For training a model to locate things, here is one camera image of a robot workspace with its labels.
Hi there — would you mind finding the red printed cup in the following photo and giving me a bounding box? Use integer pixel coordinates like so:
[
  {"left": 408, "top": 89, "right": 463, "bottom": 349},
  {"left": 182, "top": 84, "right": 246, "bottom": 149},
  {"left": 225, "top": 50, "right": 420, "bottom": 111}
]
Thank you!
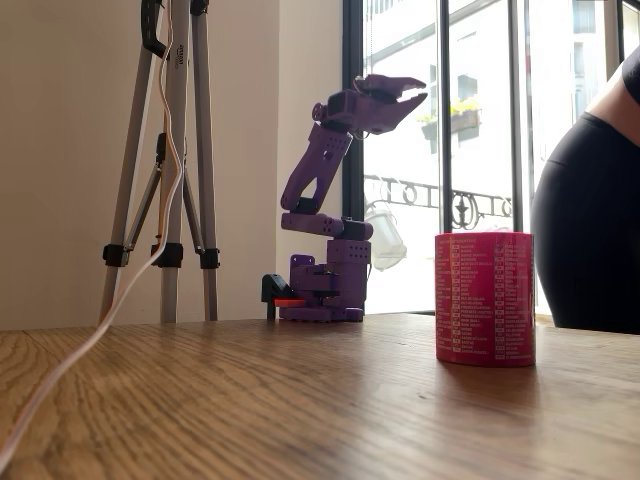
[{"left": 434, "top": 231, "right": 537, "bottom": 368}]

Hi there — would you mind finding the flower box with yellow flowers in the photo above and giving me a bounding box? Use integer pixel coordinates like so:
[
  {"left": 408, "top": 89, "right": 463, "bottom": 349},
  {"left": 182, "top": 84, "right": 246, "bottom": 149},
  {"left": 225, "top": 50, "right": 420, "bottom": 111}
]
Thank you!
[{"left": 414, "top": 97, "right": 484, "bottom": 143}]

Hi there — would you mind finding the ornate black balcony railing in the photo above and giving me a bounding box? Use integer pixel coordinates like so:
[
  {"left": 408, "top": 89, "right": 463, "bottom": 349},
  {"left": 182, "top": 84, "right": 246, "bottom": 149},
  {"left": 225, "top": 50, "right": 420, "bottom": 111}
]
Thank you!
[{"left": 364, "top": 173, "right": 514, "bottom": 232}]

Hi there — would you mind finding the white translucent container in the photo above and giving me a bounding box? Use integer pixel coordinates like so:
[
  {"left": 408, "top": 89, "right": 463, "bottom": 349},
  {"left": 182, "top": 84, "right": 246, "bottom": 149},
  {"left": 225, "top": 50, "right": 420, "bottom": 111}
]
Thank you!
[{"left": 363, "top": 201, "right": 408, "bottom": 272}]

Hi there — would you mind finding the black orange table clamp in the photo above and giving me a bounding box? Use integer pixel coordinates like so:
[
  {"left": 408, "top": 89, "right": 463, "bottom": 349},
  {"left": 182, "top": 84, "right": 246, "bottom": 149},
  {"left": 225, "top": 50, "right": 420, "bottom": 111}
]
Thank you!
[{"left": 260, "top": 273, "right": 307, "bottom": 322}]

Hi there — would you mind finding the person's body in black clothes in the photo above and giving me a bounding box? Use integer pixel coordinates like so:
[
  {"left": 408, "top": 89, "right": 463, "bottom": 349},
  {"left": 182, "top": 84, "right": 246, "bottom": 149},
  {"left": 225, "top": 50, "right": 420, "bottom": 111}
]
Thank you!
[{"left": 530, "top": 57, "right": 640, "bottom": 336}]

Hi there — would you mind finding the dark window frame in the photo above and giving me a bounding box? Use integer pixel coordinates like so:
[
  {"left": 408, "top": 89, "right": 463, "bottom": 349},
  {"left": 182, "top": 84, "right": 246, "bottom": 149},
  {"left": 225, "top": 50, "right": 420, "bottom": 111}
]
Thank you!
[{"left": 342, "top": 0, "right": 640, "bottom": 317}]

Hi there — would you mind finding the silver camera tripod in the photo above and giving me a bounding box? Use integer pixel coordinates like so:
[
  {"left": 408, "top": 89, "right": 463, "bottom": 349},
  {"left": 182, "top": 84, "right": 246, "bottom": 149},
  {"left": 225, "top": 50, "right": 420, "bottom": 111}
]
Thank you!
[{"left": 98, "top": 0, "right": 222, "bottom": 324}]

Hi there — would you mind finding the orange cable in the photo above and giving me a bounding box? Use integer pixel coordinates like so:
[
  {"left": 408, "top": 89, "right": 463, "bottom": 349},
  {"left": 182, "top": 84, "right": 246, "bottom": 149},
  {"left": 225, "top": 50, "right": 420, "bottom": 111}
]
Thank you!
[{"left": 155, "top": 0, "right": 185, "bottom": 251}]

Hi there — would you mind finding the long white cable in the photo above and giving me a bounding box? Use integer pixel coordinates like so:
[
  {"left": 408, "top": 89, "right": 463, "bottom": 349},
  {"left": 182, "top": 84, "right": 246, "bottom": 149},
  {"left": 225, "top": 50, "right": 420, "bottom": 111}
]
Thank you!
[{"left": 0, "top": 0, "right": 187, "bottom": 469}]

